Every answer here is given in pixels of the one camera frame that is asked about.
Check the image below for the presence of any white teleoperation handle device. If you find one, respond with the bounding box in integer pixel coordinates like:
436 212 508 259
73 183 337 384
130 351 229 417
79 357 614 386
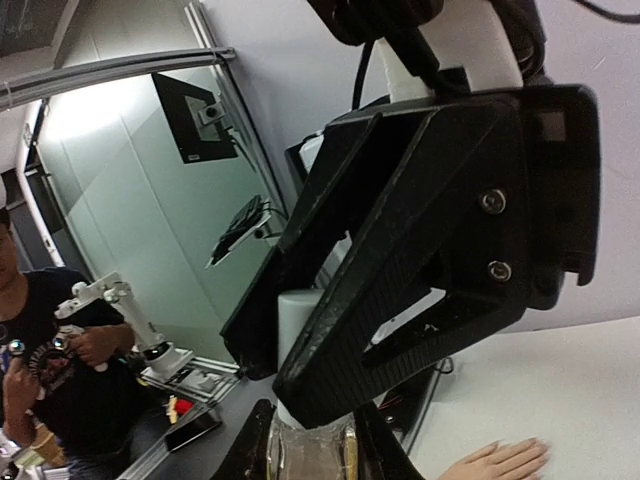
53 272 195 384

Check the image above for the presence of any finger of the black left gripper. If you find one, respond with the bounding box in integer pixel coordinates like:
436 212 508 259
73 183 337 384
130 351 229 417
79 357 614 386
274 96 531 428
222 110 440 379

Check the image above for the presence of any clear nail polish bottle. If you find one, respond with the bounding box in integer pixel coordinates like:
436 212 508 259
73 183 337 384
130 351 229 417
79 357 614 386
266 415 359 480

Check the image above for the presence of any white nail polish cap brush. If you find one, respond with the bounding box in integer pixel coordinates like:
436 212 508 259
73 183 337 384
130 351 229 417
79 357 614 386
272 289 326 429

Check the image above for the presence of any mannequin hand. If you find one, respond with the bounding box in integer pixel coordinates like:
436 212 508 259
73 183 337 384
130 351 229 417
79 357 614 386
438 438 549 480

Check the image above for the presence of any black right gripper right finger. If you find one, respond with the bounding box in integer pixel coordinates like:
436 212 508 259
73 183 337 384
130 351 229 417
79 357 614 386
354 403 424 480

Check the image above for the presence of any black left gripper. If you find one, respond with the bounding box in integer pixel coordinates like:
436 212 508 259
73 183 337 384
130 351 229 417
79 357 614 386
325 85 600 310

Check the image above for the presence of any black smartphone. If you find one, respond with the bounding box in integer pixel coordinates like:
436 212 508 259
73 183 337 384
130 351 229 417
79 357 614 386
164 411 222 452

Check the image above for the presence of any black monitor on mount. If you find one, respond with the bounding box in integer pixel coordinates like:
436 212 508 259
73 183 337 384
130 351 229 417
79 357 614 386
151 73 238 164

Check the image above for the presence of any person in black shirt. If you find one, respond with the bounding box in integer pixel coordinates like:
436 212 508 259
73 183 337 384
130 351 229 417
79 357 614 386
1 210 169 479

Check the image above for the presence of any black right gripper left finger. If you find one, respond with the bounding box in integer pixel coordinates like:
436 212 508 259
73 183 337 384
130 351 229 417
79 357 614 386
211 399 275 480

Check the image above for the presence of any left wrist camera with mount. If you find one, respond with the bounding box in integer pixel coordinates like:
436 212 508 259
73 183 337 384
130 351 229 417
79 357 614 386
310 1 546 102

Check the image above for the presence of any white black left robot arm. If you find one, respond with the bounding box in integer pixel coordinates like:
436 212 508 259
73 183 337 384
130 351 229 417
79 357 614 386
222 85 601 429

